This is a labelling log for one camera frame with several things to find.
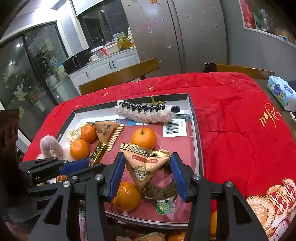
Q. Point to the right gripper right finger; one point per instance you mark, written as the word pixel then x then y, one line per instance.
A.
pixel 235 218

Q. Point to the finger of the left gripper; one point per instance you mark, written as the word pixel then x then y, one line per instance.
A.
pixel 77 181
pixel 74 166

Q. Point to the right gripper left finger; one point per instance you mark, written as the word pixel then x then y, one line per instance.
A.
pixel 60 218

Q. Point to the gold bar snack pack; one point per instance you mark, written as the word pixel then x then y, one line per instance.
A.
pixel 98 153

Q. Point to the triangular brown snack packet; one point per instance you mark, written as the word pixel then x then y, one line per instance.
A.
pixel 108 132

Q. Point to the orange mandarin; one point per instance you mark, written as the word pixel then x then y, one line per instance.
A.
pixel 88 133
pixel 79 149
pixel 128 197
pixel 144 137

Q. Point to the white fluffy plush clip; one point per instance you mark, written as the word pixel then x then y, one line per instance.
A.
pixel 50 147

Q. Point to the cream crochet scrunchie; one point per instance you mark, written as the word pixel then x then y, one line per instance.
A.
pixel 75 133

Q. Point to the olive brown scrunchie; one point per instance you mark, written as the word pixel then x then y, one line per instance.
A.
pixel 161 186

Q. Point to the red quilted table cloth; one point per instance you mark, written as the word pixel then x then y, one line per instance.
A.
pixel 243 135

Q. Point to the black shallow box tray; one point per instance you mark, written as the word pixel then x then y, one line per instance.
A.
pixel 181 135

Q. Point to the white fuzzy hair clip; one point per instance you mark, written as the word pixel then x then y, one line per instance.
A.
pixel 147 113

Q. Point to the black microwave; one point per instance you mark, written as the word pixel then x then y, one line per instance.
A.
pixel 77 61

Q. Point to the wooden chair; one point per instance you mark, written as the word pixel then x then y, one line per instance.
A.
pixel 251 72
pixel 119 77

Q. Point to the white kitchen cabinet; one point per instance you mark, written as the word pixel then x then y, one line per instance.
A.
pixel 104 66

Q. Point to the blue tissue pack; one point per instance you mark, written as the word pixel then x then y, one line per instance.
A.
pixel 283 92

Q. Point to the silver double door refrigerator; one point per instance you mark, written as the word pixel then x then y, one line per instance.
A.
pixel 181 35

